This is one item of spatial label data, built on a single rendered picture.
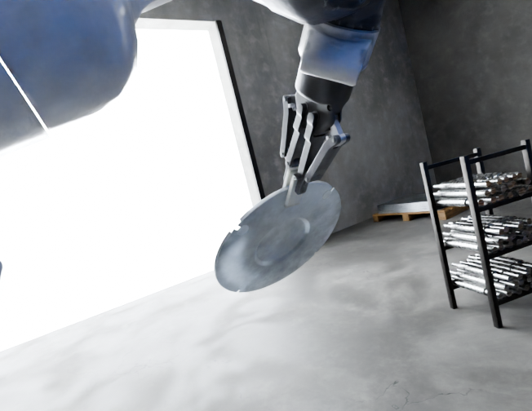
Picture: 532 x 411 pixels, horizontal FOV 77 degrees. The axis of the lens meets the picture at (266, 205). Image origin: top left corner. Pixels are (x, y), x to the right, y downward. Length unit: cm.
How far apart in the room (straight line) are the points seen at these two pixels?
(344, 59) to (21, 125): 29
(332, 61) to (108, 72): 22
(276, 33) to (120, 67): 539
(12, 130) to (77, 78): 5
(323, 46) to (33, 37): 27
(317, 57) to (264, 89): 474
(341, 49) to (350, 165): 547
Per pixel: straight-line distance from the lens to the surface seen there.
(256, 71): 515
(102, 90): 25
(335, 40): 41
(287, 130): 53
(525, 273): 228
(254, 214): 55
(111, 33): 25
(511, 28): 708
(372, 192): 617
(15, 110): 23
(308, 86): 45
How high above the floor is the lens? 108
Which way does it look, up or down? 4 degrees down
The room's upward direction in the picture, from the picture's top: 14 degrees counter-clockwise
